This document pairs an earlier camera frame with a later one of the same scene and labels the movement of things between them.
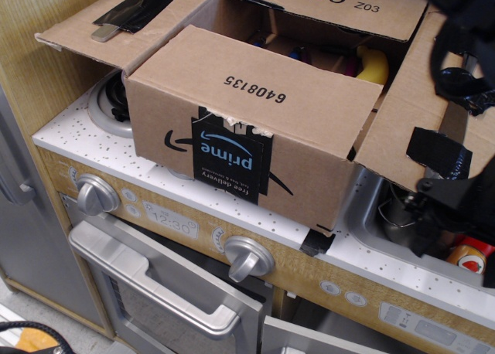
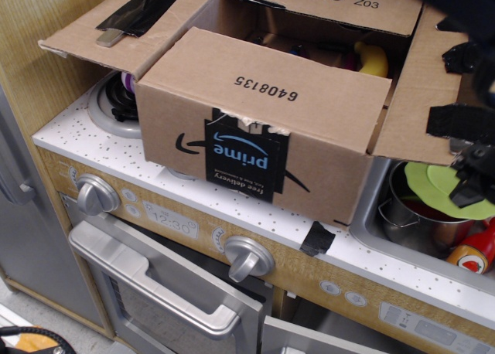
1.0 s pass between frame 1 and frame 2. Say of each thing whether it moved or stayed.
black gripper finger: moved
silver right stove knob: stayed
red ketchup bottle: stayed
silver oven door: stayed
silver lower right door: stayed
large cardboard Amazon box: moved
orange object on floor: stayed
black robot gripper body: moved
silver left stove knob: stayed
